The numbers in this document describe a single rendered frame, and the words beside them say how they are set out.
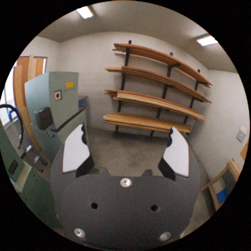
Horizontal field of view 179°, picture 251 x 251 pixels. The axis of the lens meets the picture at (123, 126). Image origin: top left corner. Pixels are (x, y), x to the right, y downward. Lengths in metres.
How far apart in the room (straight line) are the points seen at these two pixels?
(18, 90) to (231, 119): 4.46
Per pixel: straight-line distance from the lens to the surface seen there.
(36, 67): 2.41
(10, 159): 0.82
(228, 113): 2.59
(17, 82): 2.13
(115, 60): 1.98
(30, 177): 0.82
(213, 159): 2.64
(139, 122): 1.61
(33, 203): 0.92
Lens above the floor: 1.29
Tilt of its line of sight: 30 degrees down
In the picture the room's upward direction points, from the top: 9 degrees clockwise
